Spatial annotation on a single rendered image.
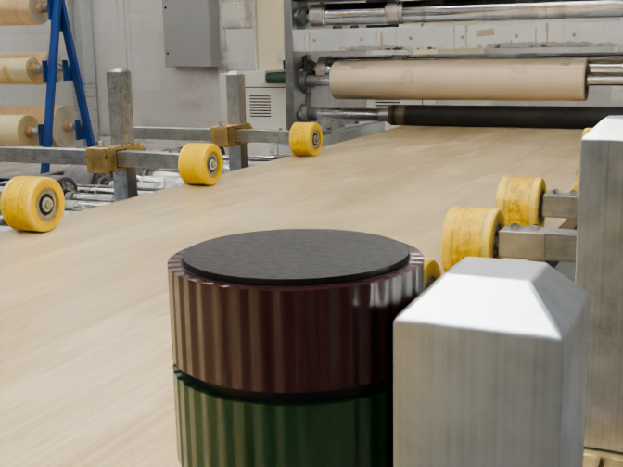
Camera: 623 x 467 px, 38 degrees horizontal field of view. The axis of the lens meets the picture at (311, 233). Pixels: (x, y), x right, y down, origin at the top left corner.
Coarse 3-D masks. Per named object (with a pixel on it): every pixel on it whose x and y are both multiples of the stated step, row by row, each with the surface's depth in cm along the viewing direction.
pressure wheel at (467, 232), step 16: (464, 208) 101; (480, 208) 100; (496, 208) 100; (448, 224) 99; (464, 224) 99; (480, 224) 98; (496, 224) 99; (448, 240) 99; (464, 240) 98; (480, 240) 97; (448, 256) 99; (464, 256) 98; (480, 256) 98; (496, 256) 102
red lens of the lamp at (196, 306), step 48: (192, 288) 20; (240, 288) 19; (288, 288) 19; (336, 288) 19; (384, 288) 19; (192, 336) 20; (240, 336) 19; (288, 336) 19; (336, 336) 19; (384, 336) 19; (240, 384) 19; (288, 384) 19; (336, 384) 19
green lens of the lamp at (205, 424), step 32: (192, 384) 20; (192, 416) 20; (224, 416) 20; (256, 416) 19; (288, 416) 19; (320, 416) 19; (352, 416) 19; (384, 416) 20; (192, 448) 21; (224, 448) 20; (256, 448) 19; (288, 448) 19; (320, 448) 19; (352, 448) 20; (384, 448) 20
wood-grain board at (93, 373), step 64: (192, 192) 167; (256, 192) 166; (320, 192) 164; (384, 192) 163; (448, 192) 162; (0, 256) 118; (64, 256) 117; (128, 256) 117; (0, 320) 90; (64, 320) 90; (128, 320) 89; (0, 384) 73; (64, 384) 72; (128, 384) 72; (0, 448) 61; (64, 448) 61; (128, 448) 60
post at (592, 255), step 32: (608, 128) 41; (608, 160) 40; (608, 192) 41; (608, 224) 41; (576, 256) 42; (608, 256) 41; (608, 288) 42; (608, 320) 42; (608, 352) 42; (608, 384) 42; (608, 416) 43; (608, 448) 43
